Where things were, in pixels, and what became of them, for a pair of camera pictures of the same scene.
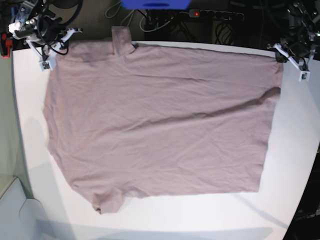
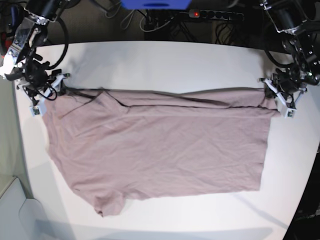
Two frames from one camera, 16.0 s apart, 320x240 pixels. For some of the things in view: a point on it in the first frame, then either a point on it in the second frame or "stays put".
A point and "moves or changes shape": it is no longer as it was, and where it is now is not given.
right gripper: [298, 49] → [287, 82]
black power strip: [226, 15] stays put
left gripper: [51, 29] → [36, 76]
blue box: [156, 4] stays put
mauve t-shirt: [126, 122] moves or changes shape
